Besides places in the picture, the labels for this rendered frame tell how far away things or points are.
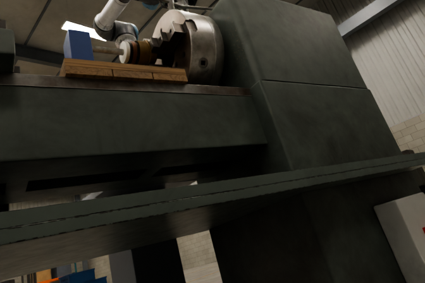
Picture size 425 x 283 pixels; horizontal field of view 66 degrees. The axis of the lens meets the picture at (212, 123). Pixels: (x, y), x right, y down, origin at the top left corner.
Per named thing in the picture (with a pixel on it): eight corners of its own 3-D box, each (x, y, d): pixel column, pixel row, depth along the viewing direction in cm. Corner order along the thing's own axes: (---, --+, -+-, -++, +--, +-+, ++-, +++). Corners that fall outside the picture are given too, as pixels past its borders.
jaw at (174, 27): (177, 46, 112) (192, 21, 103) (181, 57, 110) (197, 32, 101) (147, 42, 105) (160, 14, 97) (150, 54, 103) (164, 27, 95)
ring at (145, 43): (145, 52, 113) (119, 49, 108) (155, 35, 106) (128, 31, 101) (150, 75, 110) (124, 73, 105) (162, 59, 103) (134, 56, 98)
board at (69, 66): (141, 137, 113) (138, 126, 114) (188, 81, 86) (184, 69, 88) (44, 141, 96) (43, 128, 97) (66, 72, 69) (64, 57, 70)
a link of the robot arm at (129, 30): (124, 108, 161) (104, 30, 185) (152, 108, 170) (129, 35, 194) (133, 93, 153) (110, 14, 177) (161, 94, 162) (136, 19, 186)
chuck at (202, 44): (176, 115, 125) (165, 40, 132) (222, 84, 100) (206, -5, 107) (154, 115, 120) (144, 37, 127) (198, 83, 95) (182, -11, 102)
